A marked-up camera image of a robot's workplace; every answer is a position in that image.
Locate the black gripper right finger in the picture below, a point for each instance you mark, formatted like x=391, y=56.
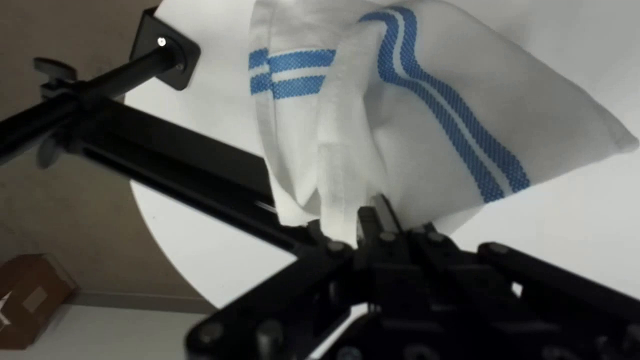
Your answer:
x=389, y=215

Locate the white cloth with blue stripes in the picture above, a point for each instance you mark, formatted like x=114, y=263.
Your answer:
x=413, y=127

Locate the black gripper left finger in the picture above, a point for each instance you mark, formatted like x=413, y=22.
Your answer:
x=367, y=231

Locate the black tripod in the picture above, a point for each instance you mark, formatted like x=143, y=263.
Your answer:
x=167, y=146

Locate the brown cardboard box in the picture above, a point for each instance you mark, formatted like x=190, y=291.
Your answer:
x=33, y=301

